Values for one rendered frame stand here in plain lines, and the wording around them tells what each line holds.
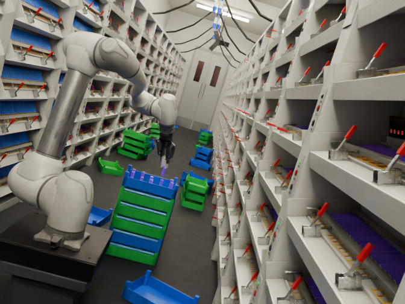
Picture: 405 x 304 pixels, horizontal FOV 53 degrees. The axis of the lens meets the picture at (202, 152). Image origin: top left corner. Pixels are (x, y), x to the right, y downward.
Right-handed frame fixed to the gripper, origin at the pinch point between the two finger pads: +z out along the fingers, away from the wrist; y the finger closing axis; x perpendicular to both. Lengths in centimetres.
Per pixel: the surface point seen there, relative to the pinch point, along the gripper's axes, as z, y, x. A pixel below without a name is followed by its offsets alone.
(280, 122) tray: -50, 63, -8
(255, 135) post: -11, 36, 46
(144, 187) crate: 5.2, 0.8, -20.8
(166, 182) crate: 13.8, 1.5, 0.4
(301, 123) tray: -50, 71, -4
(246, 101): 25, -18, 171
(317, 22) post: -90, 65, 12
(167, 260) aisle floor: 53, 17, -18
